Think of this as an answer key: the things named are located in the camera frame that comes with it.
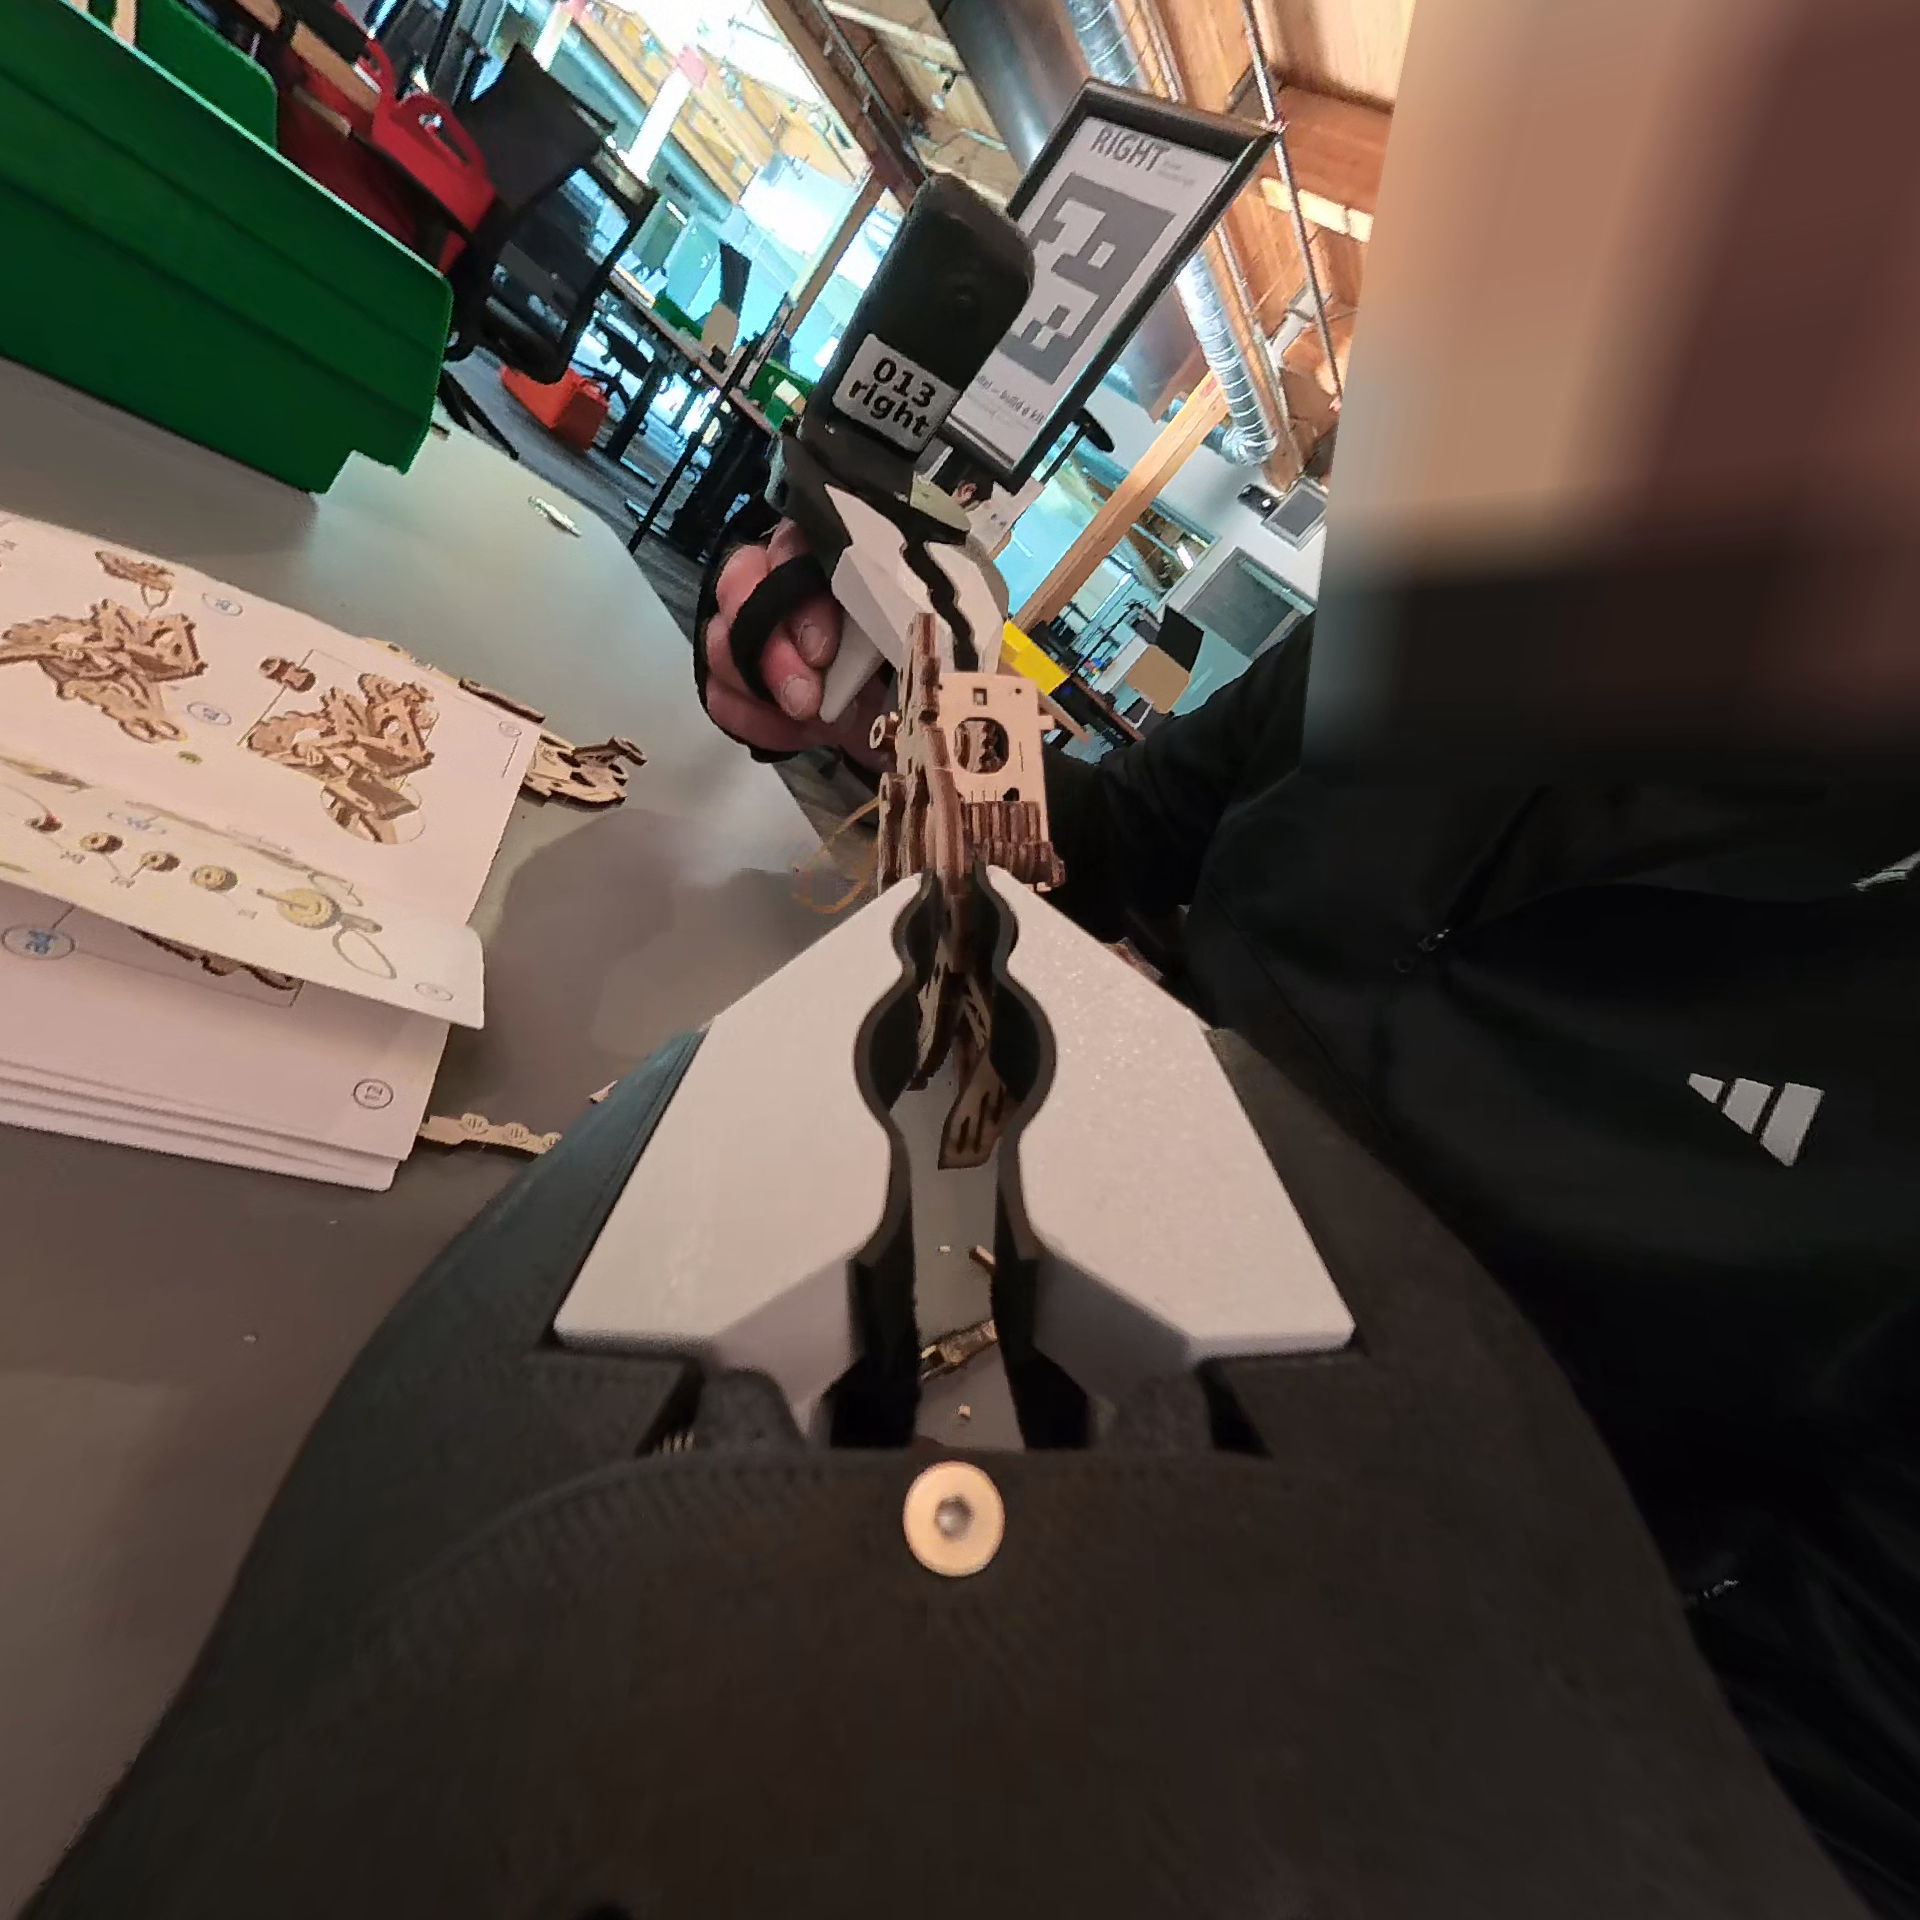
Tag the red tote bag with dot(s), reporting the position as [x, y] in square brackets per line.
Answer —
[422, 165]

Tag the toothed wooden strip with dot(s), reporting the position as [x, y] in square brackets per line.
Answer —
[489, 1131]

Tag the long background desk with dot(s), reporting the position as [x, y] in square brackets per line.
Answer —
[705, 374]

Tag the pile of flat wooden cutouts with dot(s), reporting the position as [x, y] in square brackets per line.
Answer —
[579, 763]

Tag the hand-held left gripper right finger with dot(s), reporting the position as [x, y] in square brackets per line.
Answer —
[1185, 1184]

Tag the green plastic bin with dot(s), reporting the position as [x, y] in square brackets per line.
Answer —
[181, 269]

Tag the tan rubber band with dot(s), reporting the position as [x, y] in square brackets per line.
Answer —
[841, 885]

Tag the orange bag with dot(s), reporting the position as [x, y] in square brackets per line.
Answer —
[557, 404]

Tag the black office chair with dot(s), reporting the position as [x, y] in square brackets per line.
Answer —
[547, 210]

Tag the instruction booklet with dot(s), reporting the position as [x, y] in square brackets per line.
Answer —
[225, 779]

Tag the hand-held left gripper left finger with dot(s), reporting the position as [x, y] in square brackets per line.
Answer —
[734, 1184]

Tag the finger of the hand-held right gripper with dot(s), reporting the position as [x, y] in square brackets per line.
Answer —
[862, 585]
[974, 598]

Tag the wooden model chassis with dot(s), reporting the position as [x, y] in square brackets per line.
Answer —
[990, 796]

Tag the person's right hand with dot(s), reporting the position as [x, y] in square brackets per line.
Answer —
[804, 646]

